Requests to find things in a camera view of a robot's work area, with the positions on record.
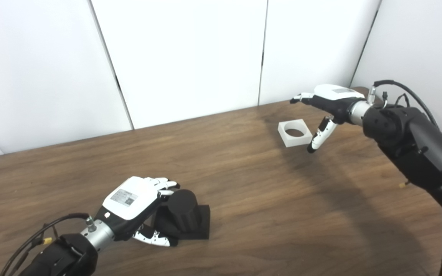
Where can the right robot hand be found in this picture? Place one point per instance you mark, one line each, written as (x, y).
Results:
(336, 99)

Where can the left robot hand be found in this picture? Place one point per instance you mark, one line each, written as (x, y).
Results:
(129, 203)

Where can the black peg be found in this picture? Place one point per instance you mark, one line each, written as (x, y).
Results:
(184, 211)

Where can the white square piece with hole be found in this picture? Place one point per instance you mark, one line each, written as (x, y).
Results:
(297, 142)

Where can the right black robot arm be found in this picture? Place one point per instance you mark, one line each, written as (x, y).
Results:
(416, 142)

